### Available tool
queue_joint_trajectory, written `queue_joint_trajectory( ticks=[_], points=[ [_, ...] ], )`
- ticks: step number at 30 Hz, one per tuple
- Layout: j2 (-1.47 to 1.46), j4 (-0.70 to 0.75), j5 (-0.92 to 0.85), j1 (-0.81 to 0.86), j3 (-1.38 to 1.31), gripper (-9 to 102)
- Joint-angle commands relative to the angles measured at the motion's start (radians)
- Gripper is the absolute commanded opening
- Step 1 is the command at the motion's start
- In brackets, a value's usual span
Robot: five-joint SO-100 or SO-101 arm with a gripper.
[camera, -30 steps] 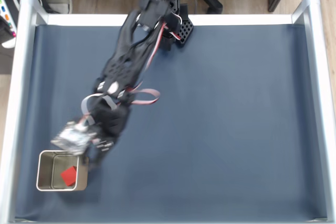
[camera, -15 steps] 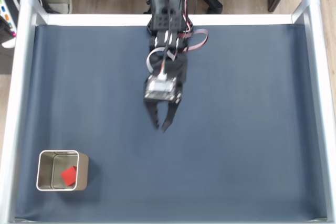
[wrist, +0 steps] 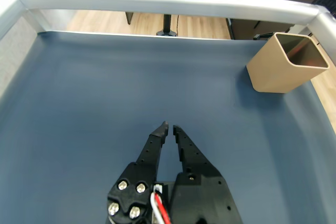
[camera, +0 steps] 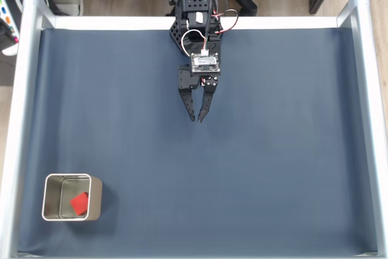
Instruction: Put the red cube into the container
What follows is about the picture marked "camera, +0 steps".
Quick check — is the red cube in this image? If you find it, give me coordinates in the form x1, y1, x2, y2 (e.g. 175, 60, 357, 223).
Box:
70, 191, 90, 217

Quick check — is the square metal tin container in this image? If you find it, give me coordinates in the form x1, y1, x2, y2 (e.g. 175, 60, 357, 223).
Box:
41, 173, 103, 222

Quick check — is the dark blue table mat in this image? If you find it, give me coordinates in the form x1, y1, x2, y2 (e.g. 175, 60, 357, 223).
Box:
16, 27, 380, 257

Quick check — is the pale fabric object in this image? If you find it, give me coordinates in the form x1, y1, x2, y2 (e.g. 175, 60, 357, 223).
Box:
53, 0, 85, 16

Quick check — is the white box with coloured labels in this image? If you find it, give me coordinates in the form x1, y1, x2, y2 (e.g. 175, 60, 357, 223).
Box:
0, 0, 24, 57

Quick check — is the white wire loop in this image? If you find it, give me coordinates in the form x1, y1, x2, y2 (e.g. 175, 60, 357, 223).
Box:
181, 29, 210, 56

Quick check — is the camera circuit board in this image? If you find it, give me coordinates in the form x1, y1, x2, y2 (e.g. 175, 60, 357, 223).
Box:
190, 52, 221, 76

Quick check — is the black camera cable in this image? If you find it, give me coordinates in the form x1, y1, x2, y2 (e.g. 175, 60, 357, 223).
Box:
201, 0, 214, 51

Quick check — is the red white servo cable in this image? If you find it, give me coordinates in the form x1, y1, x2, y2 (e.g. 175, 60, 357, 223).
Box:
210, 0, 239, 36

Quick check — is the silver white table frame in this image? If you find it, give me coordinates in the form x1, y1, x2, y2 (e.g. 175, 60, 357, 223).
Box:
0, 0, 388, 259

